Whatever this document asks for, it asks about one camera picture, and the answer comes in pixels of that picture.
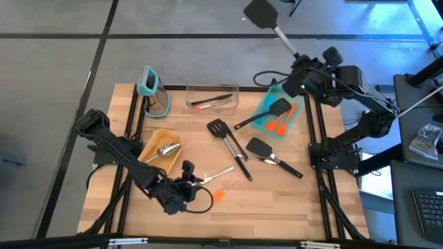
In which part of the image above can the long black slotted spatula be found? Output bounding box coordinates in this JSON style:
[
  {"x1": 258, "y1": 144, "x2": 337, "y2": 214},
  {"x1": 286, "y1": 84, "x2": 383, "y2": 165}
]
[{"x1": 233, "y1": 98, "x2": 293, "y2": 131}]

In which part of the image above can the clear plastic bag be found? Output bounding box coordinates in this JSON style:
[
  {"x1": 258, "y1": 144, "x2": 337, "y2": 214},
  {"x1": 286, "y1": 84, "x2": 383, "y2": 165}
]
[{"x1": 408, "y1": 123, "x2": 443, "y2": 161}]

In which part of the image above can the teal steel box grater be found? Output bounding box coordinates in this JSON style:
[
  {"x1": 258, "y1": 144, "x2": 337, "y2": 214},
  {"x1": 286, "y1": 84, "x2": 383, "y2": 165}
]
[{"x1": 136, "y1": 65, "x2": 171, "y2": 119}]

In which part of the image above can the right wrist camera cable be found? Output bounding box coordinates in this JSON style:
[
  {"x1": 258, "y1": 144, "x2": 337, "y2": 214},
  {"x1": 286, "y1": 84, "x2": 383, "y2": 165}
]
[{"x1": 253, "y1": 70, "x2": 290, "y2": 88}]

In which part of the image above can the black solid turner steel handle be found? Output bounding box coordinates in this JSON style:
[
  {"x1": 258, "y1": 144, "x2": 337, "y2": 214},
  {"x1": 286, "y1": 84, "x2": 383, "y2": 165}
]
[{"x1": 243, "y1": 0, "x2": 301, "y2": 59}]

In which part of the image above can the teal plastic bin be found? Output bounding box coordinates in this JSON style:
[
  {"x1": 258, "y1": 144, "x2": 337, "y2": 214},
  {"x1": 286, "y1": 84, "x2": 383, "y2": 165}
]
[{"x1": 249, "y1": 82, "x2": 305, "y2": 141}]

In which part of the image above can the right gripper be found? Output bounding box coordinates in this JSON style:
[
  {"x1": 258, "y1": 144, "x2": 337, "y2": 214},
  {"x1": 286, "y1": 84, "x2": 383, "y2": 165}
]
[{"x1": 283, "y1": 46, "x2": 343, "y2": 107}]

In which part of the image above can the black desk leg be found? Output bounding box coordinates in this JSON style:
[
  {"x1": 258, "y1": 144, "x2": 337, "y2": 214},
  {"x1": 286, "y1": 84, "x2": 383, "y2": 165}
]
[{"x1": 405, "y1": 55, "x2": 443, "y2": 88}]

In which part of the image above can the orange plastic bin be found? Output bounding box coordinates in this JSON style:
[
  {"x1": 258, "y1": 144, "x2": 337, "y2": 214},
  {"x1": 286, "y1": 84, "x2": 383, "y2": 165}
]
[{"x1": 137, "y1": 128, "x2": 185, "y2": 175}]

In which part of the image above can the black desk foot bar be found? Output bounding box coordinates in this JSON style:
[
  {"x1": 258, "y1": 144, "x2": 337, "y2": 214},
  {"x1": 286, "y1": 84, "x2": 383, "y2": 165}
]
[{"x1": 356, "y1": 143, "x2": 404, "y2": 177}]

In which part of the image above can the dark grey desk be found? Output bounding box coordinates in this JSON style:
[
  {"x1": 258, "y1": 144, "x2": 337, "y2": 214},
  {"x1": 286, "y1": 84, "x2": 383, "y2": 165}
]
[
  {"x1": 392, "y1": 73, "x2": 443, "y2": 170},
  {"x1": 390, "y1": 160, "x2": 443, "y2": 249}
]

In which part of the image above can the silver aluminium bracket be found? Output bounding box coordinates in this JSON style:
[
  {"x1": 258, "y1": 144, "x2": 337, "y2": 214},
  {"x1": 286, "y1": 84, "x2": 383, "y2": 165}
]
[
  {"x1": 300, "y1": 241, "x2": 341, "y2": 249},
  {"x1": 109, "y1": 237, "x2": 149, "y2": 246}
]

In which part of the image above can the black slotted turner steel handle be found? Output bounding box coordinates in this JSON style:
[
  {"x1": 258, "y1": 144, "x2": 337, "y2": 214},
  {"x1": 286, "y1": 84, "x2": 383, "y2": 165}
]
[{"x1": 206, "y1": 118, "x2": 253, "y2": 182}]

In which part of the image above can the orange brush clear handle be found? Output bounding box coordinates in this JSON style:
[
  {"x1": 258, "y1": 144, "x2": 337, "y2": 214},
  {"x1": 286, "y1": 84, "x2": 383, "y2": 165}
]
[{"x1": 213, "y1": 176, "x2": 240, "y2": 203}]

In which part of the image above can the thin steel utensil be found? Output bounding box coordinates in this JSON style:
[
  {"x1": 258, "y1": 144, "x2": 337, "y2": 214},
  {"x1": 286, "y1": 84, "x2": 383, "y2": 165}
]
[{"x1": 246, "y1": 156, "x2": 278, "y2": 165}]

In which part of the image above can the shiny steel scoop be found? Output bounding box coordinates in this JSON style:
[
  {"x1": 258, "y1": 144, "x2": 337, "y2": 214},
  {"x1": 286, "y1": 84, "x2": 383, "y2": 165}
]
[{"x1": 143, "y1": 141, "x2": 182, "y2": 165}]

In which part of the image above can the black aluminium table frame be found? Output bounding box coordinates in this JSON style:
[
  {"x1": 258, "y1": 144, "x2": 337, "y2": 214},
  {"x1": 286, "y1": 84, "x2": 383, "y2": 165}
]
[{"x1": 78, "y1": 84, "x2": 373, "y2": 249}]

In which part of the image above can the clear plastic bin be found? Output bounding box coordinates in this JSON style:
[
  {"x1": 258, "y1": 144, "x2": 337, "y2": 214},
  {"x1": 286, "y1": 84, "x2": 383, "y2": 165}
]
[{"x1": 185, "y1": 82, "x2": 239, "y2": 111}]

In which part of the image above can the white cable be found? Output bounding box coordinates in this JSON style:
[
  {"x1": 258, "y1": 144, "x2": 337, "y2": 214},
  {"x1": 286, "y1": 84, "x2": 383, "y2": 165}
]
[{"x1": 396, "y1": 84, "x2": 443, "y2": 120}]

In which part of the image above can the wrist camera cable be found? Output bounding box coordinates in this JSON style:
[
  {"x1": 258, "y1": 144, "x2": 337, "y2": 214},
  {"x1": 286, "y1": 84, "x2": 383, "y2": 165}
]
[
  {"x1": 253, "y1": 70, "x2": 290, "y2": 88},
  {"x1": 183, "y1": 185, "x2": 215, "y2": 214}
]

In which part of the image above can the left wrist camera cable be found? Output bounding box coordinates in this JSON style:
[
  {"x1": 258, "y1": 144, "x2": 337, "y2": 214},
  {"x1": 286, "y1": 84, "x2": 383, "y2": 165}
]
[{"x1": 183, "y1": 185, "x2": 215, "y2": 214}]

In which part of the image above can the black keyboard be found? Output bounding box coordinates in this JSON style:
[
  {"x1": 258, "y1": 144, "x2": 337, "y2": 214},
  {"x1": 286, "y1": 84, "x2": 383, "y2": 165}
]
[{"x1": 411, "y1": 189, "x2": 443, "y2": 245}]

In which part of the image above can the orange silicone spoon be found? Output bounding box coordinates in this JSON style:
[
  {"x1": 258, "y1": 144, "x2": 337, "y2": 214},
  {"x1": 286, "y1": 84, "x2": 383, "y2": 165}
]
[{"x1": 275, "y1": 103, "x2": 298, "y2": 138}]

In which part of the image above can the black frame beam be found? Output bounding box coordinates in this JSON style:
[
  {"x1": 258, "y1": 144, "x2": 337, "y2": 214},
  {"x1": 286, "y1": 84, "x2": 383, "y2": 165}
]
[{"x1": 0, "y1": 234, "x2": 443, "y2": 249}]

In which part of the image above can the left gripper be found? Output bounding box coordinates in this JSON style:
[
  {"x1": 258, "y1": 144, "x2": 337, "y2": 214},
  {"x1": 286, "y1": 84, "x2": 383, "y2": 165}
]
[{"x1": 157, "y1": 160, "x2": 205, "y2": 215}]

